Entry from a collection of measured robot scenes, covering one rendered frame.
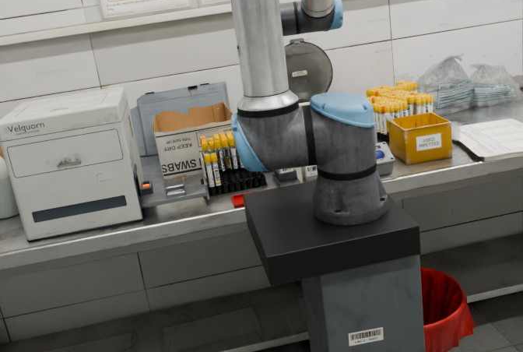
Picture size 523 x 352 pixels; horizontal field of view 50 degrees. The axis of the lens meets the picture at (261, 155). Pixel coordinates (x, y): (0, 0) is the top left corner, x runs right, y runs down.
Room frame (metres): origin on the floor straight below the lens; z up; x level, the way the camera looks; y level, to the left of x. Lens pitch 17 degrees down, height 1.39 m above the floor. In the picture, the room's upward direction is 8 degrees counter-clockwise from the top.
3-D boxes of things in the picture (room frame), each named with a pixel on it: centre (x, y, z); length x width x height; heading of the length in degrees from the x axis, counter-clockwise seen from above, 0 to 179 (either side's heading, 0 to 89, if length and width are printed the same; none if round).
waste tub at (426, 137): (1.50, -0.44, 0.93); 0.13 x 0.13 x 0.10; 5
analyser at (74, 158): (1.42, 0.45, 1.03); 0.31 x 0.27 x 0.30; 98
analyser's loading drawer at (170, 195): (1.35, 0.25, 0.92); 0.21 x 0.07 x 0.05; 98
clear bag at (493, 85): (1.98, -0.86, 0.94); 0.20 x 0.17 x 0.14; 79
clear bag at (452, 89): (1.97, -0.67, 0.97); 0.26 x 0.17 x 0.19; 114
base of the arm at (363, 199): (1.04, -0.16, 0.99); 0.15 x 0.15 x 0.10
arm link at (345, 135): (1.04, -0.16, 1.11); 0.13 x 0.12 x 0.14; 87
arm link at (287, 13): (1.35, -0.07, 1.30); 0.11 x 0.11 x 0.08; 87
